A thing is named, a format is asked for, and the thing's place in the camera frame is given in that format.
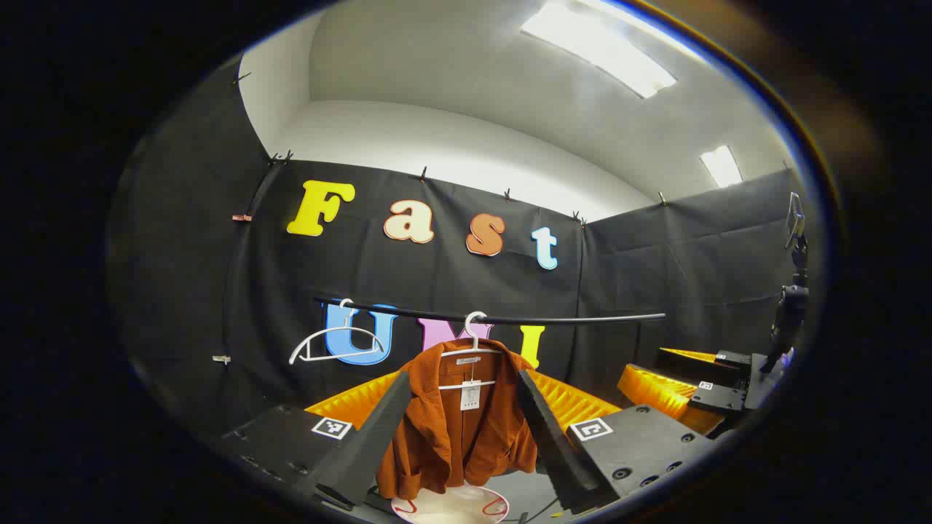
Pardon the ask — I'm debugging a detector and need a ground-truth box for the black backdrop cloth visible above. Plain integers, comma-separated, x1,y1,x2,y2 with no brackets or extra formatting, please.
109,55,809,467

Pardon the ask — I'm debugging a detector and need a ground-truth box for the orange ribbed shirt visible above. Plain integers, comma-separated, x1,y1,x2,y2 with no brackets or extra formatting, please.
375,338,540,501

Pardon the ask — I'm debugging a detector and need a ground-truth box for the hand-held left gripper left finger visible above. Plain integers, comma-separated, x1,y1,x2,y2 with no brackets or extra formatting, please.
218,370,414,510

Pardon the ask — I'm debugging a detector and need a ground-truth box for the white laundry hamper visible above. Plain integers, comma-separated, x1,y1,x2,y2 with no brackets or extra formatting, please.
391,483,510,524

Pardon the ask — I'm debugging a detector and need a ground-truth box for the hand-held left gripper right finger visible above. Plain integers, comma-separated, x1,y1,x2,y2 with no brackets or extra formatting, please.
516,368,719,516

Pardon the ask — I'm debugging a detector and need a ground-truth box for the empty white plastic hanger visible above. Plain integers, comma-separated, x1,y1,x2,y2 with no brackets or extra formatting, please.
289,298,385,365

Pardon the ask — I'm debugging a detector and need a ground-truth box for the ceiling light panel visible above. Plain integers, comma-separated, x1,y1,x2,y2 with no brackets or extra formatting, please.
700,146,744,188
520,0,679,100

